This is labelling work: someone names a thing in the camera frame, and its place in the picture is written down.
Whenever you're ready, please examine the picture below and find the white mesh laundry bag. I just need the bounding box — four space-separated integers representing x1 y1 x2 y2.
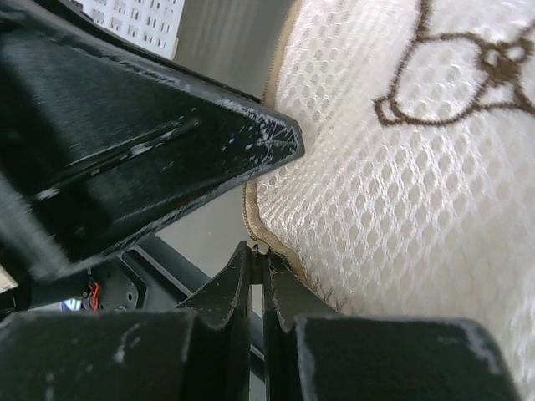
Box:
243 1 534 400

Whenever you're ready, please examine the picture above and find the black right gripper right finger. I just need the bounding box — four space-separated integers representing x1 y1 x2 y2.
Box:
262 254 520 400

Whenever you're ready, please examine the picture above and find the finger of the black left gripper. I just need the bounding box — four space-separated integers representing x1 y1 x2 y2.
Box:
1 1 305 280

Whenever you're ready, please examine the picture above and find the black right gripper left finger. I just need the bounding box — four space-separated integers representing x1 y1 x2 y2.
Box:
1 242 252 400

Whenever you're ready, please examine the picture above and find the white perforated plastic basket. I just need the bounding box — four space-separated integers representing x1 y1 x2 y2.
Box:
73 0 185 60

